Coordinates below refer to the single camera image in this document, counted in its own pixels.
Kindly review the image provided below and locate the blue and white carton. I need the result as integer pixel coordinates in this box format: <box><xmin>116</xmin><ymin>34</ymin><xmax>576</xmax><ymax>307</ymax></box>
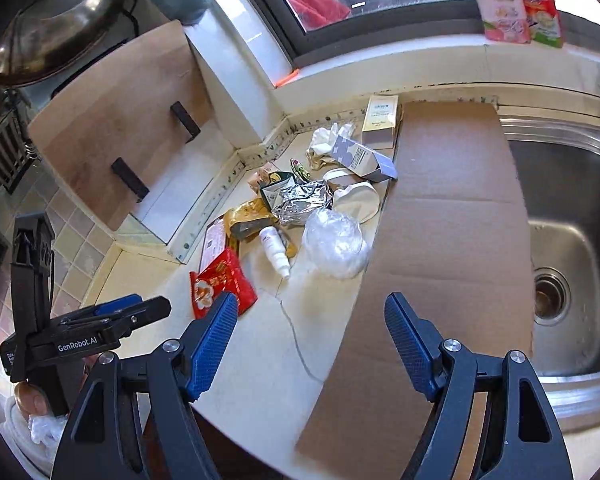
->
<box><xmin>332</xmin><ymin>132</ymin><xmax>399</xmax><ymax>182</ymax></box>

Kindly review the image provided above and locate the person's left hand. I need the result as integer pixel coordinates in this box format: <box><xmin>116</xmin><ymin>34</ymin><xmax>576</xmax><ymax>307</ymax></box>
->
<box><xmin>12</xmin><ymin>381</ymin><xmax>51</xmax><ymax>415</ymax></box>

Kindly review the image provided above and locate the brown cardboard sheet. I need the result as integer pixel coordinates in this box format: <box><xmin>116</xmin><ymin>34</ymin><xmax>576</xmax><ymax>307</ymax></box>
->
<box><xmin>294</xmin><ymin>100</ymin><xmax>536</xmax><ymax>471</ymax></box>

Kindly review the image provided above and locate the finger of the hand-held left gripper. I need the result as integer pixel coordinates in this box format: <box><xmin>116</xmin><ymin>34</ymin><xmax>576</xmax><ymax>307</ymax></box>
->
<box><xmin>87</xmin><ymin>296</ymin><xmax>145</xmax><ymax>318</ymax></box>
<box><xmin>111</xmin><ymin>297</ymin><xmax>172</xmax><ymax>335</ymax></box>

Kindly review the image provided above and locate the red snack packet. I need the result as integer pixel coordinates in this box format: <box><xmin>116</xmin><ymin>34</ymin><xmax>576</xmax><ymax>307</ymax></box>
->
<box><xmin>189</xmin><ymin>247</ymin><xmax>258</xmax><ymax>318</ymax></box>

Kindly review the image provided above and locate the red cloth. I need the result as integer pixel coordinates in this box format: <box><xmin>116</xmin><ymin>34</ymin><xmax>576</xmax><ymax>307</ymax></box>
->
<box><xmin>282</xmin><ymin>0</ymin><xmax>352</xmax><ymax>31</ymax></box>

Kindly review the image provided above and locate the pink detergent bottle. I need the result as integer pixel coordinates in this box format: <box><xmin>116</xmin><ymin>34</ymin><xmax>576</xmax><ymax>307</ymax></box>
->
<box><xmin>462</xmin><ymin>0</ymin><xmax>531</xmax><ymax>45</ymax></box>

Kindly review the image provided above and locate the stainless steel sink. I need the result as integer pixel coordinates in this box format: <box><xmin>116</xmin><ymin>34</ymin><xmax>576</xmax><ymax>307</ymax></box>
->
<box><xmin>497</xmin><ymin>115</ymin><xmax>600</xmax><ymax>436</ymax></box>

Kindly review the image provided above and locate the black metal rack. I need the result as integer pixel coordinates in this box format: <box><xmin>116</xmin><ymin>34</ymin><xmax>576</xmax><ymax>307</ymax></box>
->
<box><xmin>0</xmin><ymin>87</ymin><xmax>38</xmax><ymax>196</ymax></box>

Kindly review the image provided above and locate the metal wok lid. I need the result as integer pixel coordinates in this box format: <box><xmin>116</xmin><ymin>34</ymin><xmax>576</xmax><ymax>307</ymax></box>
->
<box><xmin>0</xmin><ymin>0</ymin><xmax>126</xmax><ymax>86</ymax></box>

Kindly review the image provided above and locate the red-edged packet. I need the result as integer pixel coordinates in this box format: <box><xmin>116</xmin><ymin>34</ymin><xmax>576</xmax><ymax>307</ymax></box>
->
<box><xmin>200</xmin><ymin>220</ymin><xmax>241</xmax><ymax>276</ymax></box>

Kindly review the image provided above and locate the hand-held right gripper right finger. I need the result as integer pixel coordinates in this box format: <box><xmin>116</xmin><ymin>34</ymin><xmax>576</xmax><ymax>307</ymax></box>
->
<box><xmin>384</xmin><ymin>292</ymin><xmax>569</xmax><ymax>480</ymax></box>

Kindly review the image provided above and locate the gold snack wrapper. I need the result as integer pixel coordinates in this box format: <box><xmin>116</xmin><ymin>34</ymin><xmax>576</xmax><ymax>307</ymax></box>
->
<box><xmin>223</xmin><ymin>197</ymin><xmax>298</xmax><ymax>261</ymax></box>

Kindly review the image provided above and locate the black board holder bracket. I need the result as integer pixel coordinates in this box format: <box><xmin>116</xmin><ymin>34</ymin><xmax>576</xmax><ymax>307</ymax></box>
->
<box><xmin>170</xmin><ymin>101</ymin><xmax>201</xmax><ymax>142</ymax></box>
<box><xmin>111</xmin><ymin>157</ymin><xmax>150</xmax><ymax>203</ymax></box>

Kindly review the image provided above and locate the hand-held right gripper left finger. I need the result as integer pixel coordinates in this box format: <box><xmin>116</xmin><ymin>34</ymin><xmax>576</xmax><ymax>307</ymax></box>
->
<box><xmin>50</xmin><ymin>291</ymin><xmax>239</xmax><ymax>480</ymax></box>

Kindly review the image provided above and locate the white gas stove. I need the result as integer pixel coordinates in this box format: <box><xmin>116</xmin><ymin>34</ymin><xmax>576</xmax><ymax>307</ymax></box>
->
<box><xmin>10</xmin><ymin>0</ymin><xmax>148</xmax><ymax>111</ymax></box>

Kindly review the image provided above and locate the white paper cup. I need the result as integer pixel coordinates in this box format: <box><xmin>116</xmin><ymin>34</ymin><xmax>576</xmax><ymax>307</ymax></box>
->
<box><xmin>322</xmin><ymin>167</ymin><xmax>381</xmax><ymax>223</ymax></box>

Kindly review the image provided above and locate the white bin with plastic liner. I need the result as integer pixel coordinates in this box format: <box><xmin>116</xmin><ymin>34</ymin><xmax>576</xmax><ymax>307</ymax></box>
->
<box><xmin>2</xmin><ymin>390</ymin><xmax>71</xmax><ymax>478</ymax></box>

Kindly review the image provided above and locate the green packet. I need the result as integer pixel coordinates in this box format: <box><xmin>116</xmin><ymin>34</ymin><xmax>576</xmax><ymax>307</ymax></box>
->
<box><xmin>258</xmin><ymin>172</ymin><xmax>297</xmax><ymax>211</ymax></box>

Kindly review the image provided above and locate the crumpled silver foil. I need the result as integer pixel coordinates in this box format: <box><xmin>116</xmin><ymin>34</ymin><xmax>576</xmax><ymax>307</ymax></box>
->
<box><xmin>278</xmin><ymin>180</ymin><xmax>337</xmax><ymax>228</ymax></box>

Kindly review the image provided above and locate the red spray bottle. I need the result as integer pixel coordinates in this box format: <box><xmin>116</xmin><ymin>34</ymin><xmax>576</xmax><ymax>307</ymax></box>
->
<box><xmin>517</xmin><ymin>0</ymin><xmax>565</xmax><ymax>50</ymax></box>

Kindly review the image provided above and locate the small pink wrapper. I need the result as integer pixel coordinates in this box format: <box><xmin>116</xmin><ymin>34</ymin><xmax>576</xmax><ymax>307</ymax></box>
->
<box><xmin>247</xmin><ymin>165</ymin><xmax>276</xmax><ymax>193</ymax></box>

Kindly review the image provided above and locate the dark window frame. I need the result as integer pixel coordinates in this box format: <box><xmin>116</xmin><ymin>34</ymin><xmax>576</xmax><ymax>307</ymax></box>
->
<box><xmin>225</xmin><ymin>0</ymin><xmax>600</xmax><ymax>58</ymax></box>

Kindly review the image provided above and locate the clear plastic bag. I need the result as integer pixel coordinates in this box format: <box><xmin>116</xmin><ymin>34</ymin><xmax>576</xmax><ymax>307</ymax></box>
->
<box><xmin>302</xmin><ymin>207</ymin><xmax>371</xmax><ymax>279</ymax></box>

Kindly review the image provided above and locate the sink drain strainer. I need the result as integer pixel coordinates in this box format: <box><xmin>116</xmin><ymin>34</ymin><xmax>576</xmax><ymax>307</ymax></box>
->
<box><xmin>532</xmin><ymin>267</ymin><xmax>572</xmax><ymax>328</ymax></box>

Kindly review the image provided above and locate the wooden cutting board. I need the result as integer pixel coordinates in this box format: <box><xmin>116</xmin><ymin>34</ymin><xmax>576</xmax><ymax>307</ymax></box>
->
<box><xmin>27</xmin><ymin>20</ymin><xmax>216</xmax><ymax>235</ymax></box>

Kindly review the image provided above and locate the small white bottle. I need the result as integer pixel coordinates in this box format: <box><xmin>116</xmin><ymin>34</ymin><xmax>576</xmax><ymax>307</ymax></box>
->
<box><xmin>258</xmin><ymin>226</ymin><xmax>292</xmax><ymax>278</ymax></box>

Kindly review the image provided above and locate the cream paper box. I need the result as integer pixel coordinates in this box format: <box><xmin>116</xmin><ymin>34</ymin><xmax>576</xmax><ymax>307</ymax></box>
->
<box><xmin>361</xmin><ymin>95</ymin><xmax>401</xmax><ymax>150</ymax></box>

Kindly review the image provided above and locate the crumpled white tissue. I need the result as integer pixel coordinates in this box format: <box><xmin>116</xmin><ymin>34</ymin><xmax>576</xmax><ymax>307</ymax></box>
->
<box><xmin>306</xmin><ymin>121</ymin><xmax>356</xmax><ymax>171</ymax></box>

